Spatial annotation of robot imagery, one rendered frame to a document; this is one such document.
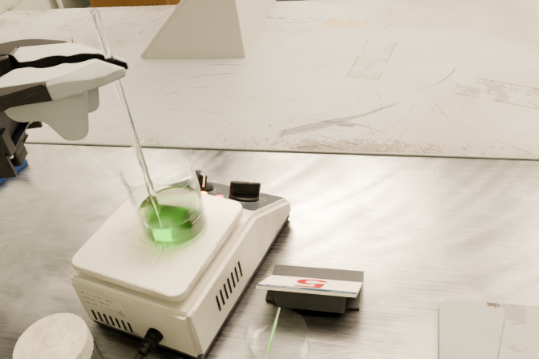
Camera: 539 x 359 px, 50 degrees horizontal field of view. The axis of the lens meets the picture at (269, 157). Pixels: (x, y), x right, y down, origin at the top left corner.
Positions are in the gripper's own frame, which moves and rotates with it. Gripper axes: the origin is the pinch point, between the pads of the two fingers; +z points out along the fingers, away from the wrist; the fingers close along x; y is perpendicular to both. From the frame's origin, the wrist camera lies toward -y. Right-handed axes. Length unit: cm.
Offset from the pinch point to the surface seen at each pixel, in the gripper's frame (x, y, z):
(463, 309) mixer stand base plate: 6.6, 24.7, 26.2
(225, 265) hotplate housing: 3.6, 19.4, 5.8
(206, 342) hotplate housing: 8.4, 23.7, 3.5
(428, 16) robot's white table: -55, 26, 37
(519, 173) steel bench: -11.8, 25.8, 37.5
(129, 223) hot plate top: -0.6, 17.1, -3.1
